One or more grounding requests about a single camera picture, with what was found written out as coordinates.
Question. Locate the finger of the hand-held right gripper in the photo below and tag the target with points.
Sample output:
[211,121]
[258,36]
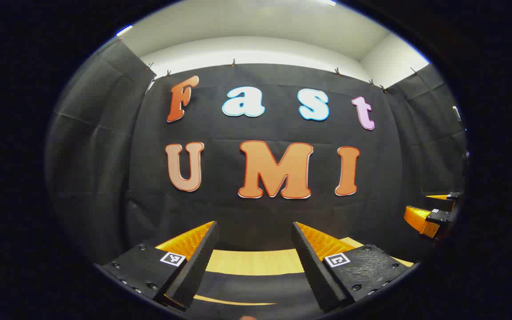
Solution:
[450,199]
[438,218]

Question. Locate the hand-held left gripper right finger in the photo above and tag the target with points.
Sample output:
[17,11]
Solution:
[311,266]

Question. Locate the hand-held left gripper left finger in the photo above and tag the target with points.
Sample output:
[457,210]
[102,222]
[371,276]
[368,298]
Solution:
[198,262]

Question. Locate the dark grey jeans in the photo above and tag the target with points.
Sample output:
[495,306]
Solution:
[256,286]

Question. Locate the row of small backdrop clips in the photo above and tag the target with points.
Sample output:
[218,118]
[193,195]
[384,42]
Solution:
[233,62]

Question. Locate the ceiling light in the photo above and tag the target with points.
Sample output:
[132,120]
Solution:
[124,30]

